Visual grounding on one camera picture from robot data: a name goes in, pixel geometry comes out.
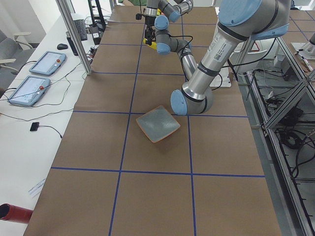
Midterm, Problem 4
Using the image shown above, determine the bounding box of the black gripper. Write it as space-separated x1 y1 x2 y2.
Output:
144 15 156 44

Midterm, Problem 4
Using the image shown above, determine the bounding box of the black small puck device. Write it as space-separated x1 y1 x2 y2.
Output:
30 122 39 132

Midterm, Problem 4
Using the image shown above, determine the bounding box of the grey square plate orange rim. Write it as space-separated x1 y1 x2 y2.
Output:
136 105 181 143

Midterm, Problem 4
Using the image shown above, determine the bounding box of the blue teach pendant far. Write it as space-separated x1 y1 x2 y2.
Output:
29 51 67 76

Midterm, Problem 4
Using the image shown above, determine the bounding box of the black keyboard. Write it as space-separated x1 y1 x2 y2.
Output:
73 19 88 41

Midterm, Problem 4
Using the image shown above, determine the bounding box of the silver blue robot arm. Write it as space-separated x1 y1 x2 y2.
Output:
146 0 291 115
143 0 194 45

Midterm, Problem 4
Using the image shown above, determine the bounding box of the red cylinder tube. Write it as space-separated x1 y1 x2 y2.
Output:
0 204 33 224

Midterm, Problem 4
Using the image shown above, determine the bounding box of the blue teach pendant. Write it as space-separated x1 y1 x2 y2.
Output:
8 75 51 107
29 51 67 76

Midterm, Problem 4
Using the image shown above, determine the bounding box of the blue teach pendant near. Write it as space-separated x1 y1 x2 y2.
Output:
8 75 51 107

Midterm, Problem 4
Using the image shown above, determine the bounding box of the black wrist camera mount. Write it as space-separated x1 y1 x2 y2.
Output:
135 13 145 20

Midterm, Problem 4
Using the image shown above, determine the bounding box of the aluminium frame post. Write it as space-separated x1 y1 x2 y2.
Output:
56 0 92 75

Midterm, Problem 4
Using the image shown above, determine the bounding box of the black computer mouse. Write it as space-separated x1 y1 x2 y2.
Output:
57 43 68 50

